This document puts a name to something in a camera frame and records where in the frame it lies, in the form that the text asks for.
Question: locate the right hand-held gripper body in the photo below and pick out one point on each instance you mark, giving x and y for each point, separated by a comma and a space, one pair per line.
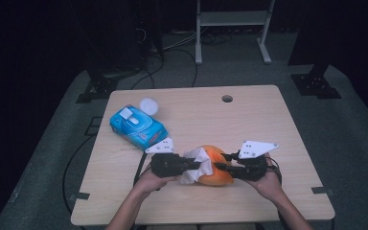
252, 169

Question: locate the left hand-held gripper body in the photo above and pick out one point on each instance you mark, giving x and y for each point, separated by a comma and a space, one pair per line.
167, 166

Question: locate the white wet wipe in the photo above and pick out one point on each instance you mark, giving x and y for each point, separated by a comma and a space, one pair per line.
198, 169

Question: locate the orange mango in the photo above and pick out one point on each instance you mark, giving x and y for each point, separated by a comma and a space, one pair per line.
218, 177

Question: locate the blue wet wipes packet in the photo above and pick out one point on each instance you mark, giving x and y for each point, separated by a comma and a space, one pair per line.
140, 127

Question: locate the person's right hand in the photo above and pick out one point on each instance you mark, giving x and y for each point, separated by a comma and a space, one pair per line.
268, 187

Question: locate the person's left hand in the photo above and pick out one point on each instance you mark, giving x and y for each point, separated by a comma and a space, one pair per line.
151, 185

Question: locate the white round lid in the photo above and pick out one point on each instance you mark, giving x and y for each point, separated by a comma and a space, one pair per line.
148, 105

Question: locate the black tape strip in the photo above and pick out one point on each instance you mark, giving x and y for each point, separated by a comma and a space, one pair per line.
80, 196
322, 191

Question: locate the black stand base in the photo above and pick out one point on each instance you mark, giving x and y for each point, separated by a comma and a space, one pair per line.
314, 84
100, 86

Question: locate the white metal stand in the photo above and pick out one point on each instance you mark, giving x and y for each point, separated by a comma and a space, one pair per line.
233, 18

